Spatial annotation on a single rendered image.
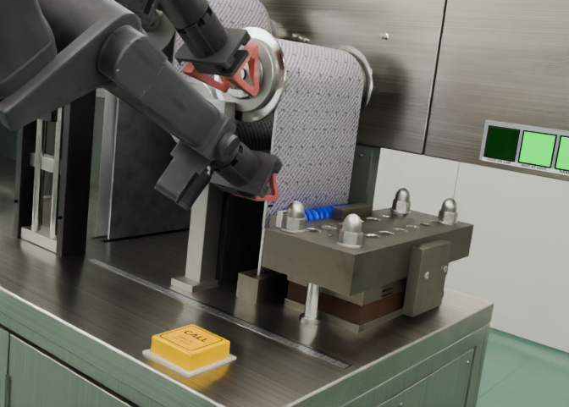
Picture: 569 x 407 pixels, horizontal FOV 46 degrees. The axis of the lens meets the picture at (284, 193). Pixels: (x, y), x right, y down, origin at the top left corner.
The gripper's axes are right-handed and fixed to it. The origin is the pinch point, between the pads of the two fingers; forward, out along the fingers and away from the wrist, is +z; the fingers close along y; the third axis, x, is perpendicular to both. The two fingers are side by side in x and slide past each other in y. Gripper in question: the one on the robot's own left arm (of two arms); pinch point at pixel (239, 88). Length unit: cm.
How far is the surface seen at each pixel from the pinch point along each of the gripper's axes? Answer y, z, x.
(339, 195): 3.8, 30.5, 2.7
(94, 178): -85, 49, 0
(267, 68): 2.2, 0.7, 4.8
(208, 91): -10.4, 4.1, 1.5
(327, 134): 3.8, 18.8, 7.2
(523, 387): -13, 250, 48
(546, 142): 35, 30, 21
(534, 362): -19, 276, 70
